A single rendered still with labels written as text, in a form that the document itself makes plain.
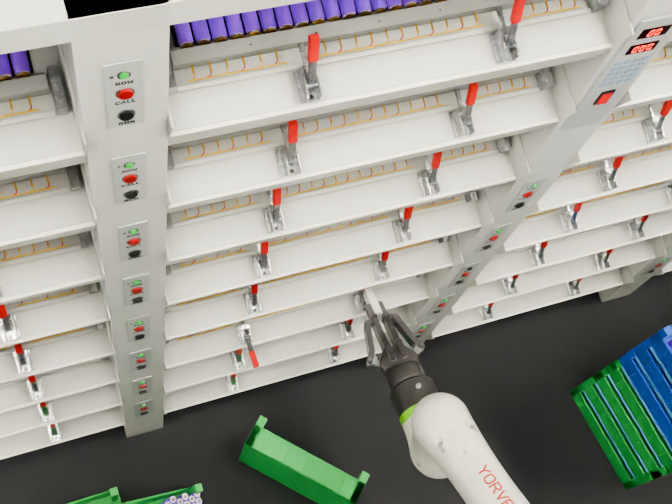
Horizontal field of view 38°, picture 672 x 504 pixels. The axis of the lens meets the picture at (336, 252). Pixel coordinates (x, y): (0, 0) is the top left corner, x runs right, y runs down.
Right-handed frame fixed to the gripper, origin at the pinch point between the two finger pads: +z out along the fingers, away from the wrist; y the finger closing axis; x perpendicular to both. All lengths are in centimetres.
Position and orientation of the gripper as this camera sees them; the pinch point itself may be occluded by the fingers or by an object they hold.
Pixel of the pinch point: (372, 303)
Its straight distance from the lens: 205.8
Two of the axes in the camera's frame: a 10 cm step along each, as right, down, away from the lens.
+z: -3.5, -7.8, 5.2
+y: 9.3, -2.3, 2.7
